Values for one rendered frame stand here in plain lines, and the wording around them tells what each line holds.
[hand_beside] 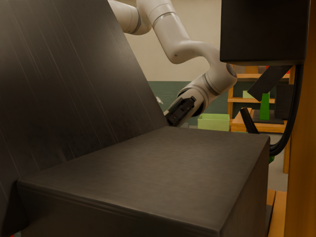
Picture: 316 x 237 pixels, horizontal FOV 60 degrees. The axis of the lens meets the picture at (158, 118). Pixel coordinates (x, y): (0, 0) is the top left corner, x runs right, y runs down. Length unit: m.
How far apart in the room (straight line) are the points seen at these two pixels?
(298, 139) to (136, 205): 0.49
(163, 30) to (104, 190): 0.70
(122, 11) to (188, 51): 0.33
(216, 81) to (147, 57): 7.48
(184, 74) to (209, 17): 1.64
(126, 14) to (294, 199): 0.78
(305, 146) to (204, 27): 7.26
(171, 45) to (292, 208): 0.53
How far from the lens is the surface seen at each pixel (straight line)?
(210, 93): 0.76
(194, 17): 7.91
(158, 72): 8.06
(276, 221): 0.99
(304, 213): 0.69
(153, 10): 0.92
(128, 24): 1.05
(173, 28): 0.86
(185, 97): 0.63
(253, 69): 7.02
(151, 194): 0.21
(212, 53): 0.76
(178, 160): 0.29
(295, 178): 0.66
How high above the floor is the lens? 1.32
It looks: 8 degrees down
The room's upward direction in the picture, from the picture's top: straight up
